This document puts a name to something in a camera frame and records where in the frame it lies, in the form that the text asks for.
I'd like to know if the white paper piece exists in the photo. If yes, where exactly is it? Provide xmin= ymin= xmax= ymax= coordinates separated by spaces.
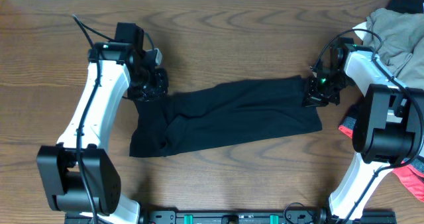
xmin=353 ymin=22 xmax=368 ymax=41

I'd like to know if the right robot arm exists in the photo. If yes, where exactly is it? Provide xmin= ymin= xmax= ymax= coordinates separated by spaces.
xmin=302 ymin=35 xmax=423 ymax=223

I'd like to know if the red grey garment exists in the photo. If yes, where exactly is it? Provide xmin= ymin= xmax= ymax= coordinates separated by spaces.
xmin=339 ymin=104 xmax=424 ymax=201

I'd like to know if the grey beige garment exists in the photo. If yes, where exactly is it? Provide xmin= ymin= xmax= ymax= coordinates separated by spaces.
xmin=363 ymin=9 xmax=423 ymax=89

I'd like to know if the black mounting rail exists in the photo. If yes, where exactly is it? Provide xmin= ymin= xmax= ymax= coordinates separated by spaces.
xmin=64 ymin=207 xmax=397 ymax=224

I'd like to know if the black garment at corner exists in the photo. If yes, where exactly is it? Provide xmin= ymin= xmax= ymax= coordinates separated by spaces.
xmin=386 ymin=0 xmax=423 ymax=14

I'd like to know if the black logo shirt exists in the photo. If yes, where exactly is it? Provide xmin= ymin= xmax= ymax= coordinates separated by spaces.
xmin=129 ymin=76 xmax=322 ymax=158

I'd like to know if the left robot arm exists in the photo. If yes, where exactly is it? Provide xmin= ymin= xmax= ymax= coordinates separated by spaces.
xmin=36 ymin=23 xmax=169 ymax=223

